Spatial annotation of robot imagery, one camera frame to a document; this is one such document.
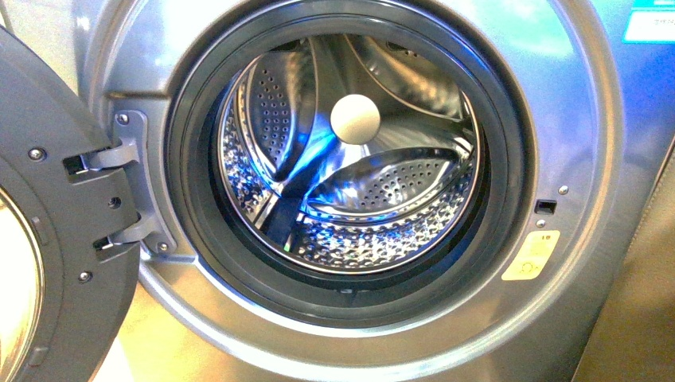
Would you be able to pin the grey door hinge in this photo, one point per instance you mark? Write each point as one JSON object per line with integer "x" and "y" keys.
{"x": 132, "y": 155}

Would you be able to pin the yellow warning sticker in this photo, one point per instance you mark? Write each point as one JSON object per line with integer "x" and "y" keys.
{"x": 532, "y": 256}

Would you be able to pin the white drum hub cap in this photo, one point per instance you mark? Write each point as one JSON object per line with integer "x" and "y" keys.
{"x": 355, "y": 119}

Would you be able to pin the grey front-load washing machine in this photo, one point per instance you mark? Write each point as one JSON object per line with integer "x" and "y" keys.
{"x": 599, "y": 117}

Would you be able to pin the white blue energy label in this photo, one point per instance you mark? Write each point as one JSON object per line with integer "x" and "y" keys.
{"x": 650, "y": 22}

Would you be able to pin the black rubber door gasket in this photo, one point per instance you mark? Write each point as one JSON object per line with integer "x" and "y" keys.
{"x": 242, "y": 262}

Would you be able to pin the round glass washer door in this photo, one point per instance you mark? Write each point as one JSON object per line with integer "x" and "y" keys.
{"x": 64, "y": 289}

